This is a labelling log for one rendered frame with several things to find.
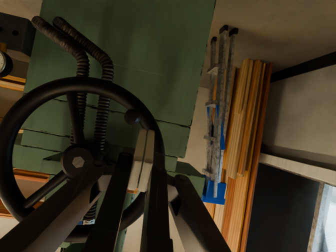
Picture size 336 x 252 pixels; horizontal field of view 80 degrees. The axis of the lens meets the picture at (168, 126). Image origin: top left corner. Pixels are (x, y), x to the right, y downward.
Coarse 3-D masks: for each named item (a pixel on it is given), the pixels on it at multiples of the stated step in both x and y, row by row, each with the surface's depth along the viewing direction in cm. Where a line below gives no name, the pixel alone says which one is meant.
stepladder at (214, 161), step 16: (224, 32) 130; (224, 48) 130; (224, 64) 131; (208, 96) 153; (224, 96) 135; (208, 112) 150; (224, 112) 133; (208, 128) 148; (224, 128) 133; (208, 144) 147; (224, 144) 134; (208, 160) 147; (208, 176) 135; (208, 192) 133; (224, 192) 135
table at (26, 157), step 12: (12, 156) 50; (24, 156) 51; (36, 156) 51; (48, 156) 44; (60, 156) 47; (24, 168) 51; (36, 168) 51; (48, 168) 42; (60, 168) 43; (180, 168) 62; (192, 168) 66; (192, 180) 56; (204, 180) 56
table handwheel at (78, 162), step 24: (24, 96) 33; (48, 96) 34; (72, 96) 34; (120, 96) 35; (24, 120) 34; (72, 120) 35; (144, 120) 35; (0, 144) 33; (72, 144) 33; (0, 168) 33; (72, 168) 33; (0, 192) 33; (48, 192) 35; (144, 192) 36; (24, 216) 33; (72, 240) 34
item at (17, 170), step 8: (0, 80) 221; (8, 80) 229; (16, 80) 222; (24, 80) 223; (8, 88) 247; (16, 88) 227; (0, 120) 220; (16, 168) 231; (16, 176) 221; (24, 176) 222; (32, 176) 226; (40, 176) 231; (48, 176) 232; (0, 200) 248; (0, 208) 231; (0, 216) 221; (8, 216) 222
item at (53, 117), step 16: (32, 112) 51; (48, 112) 51; (64, 112) 52; (112, 112) 53; (32, 128) 51; (48, 128) 51; (64, 128) 52; (112, 128) 53; (128, 128) 54; (160, 128) 55; (176, 128) 55; (112, 144) 53; (128, 144) 54; (144, 144) 54; (176, 144) 55
